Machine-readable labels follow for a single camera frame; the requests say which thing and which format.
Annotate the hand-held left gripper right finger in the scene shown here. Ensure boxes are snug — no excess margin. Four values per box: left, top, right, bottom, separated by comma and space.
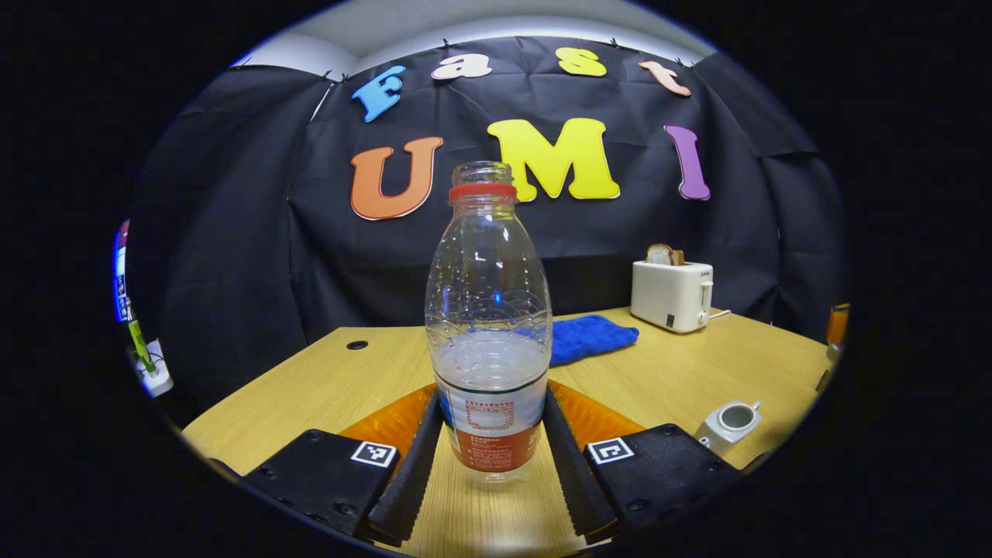
542, 379, 742, 538

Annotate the white toaster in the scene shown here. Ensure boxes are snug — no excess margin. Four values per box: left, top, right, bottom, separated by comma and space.
629, 259, 715, 335

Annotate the white ceramic teacup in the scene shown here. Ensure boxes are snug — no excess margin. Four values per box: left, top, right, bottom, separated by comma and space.
694, 398, 763, 457

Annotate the clear plastic water bottle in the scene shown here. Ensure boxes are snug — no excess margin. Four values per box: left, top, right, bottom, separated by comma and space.
423, 160, 553, 484

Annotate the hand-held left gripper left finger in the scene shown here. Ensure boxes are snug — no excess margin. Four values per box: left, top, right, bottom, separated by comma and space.
239, 383, 445, 544

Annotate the blue towel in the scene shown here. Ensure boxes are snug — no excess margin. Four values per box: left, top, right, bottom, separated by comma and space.
549, 313, 641, 368

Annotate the green bottle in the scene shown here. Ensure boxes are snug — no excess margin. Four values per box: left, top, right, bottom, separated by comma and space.
127, 319, 159, 379

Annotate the white side table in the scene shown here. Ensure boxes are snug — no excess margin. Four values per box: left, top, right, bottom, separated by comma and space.
133, 338, 175, 399

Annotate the computer monitor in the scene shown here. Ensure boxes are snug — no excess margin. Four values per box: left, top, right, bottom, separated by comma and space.
113, 220, 132, 324

